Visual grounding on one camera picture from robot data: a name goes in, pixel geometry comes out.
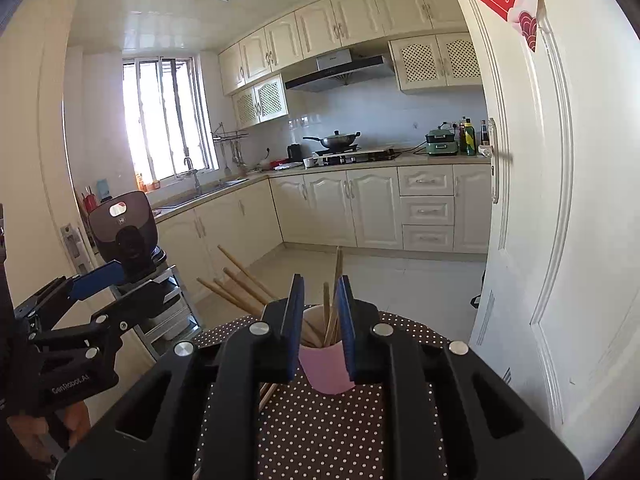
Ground gas stove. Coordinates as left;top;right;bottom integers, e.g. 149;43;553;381
312;147;403;165

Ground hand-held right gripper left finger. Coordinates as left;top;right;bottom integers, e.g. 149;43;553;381
55;274;307;480

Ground person's left hand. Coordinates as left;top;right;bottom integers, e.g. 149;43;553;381
10;402;92;461

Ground cream base cabinets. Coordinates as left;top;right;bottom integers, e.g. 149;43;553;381
150;162;493;281

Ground metal faucet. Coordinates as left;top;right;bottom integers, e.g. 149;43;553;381
183;156;202;196

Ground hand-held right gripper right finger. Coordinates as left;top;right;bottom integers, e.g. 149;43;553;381
334;274;586;480

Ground white door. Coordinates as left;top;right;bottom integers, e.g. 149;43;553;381
440;0;640;476

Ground brown polka dot tablecloth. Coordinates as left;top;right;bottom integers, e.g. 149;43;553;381
192;310;451;480

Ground metal storage rack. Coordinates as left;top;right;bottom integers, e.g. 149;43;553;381
112;262;203;361

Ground metal door strike plate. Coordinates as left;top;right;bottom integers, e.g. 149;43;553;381
60;222;96;273

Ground cream upper wall cabinets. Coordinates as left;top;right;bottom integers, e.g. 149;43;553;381
217;0;471;96

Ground green electric grill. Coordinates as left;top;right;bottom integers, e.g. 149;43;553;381
425;121;460;157

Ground dark shoe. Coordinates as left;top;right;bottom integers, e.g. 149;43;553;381
470;270;487;308

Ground steel wok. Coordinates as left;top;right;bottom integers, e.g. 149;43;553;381
302;130;362;151

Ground wall utensil rack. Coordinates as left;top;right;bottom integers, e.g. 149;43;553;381
211;122;249;141

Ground cream lattice door cabinet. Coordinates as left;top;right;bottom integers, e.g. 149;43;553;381
389;32;484;93
231;74;289;130

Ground metal door handle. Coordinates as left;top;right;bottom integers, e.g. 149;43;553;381
487;117;515;205

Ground window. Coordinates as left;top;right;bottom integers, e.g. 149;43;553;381
122;57;218;183

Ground pink cup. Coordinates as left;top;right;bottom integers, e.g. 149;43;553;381
298;304;357;396

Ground range hood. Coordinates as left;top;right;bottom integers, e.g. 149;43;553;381
285;47;396;93

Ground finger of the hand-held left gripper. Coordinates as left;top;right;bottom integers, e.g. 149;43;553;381
32;275;182;356
14;260;127;333

